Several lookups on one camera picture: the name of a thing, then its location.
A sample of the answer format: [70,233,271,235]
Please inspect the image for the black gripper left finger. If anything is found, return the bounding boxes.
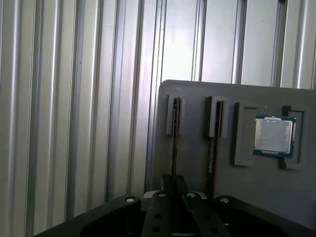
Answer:
[32,174,175,237]

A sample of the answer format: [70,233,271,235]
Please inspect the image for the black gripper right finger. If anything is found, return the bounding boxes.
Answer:
[174,174,316,237]

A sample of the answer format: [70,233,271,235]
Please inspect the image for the RAM stick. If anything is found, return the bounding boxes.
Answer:
[207,101,224,199]
[170,97,182,235]

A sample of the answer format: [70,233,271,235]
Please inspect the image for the grey parts rack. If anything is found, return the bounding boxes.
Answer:
[149,79,316,237]

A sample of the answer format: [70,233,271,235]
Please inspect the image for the silver CPU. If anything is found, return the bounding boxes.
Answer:
[252,115,297,158]

